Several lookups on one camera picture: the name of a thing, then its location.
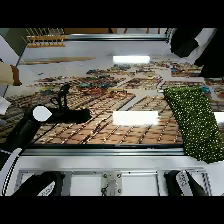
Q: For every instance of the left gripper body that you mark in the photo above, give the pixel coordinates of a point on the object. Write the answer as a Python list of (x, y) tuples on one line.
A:
[(78, 115)]

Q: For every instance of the green dotted garment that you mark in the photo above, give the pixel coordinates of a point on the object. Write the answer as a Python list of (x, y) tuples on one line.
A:
[(195, 123)]

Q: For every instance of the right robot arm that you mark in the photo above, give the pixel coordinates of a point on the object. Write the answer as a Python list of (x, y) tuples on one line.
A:
[(173, 184)]

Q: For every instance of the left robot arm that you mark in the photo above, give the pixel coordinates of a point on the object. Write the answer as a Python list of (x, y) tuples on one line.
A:
[(22, 133)]

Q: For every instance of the silver frame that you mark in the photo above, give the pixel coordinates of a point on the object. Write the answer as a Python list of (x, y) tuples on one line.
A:
[(100, 152)]

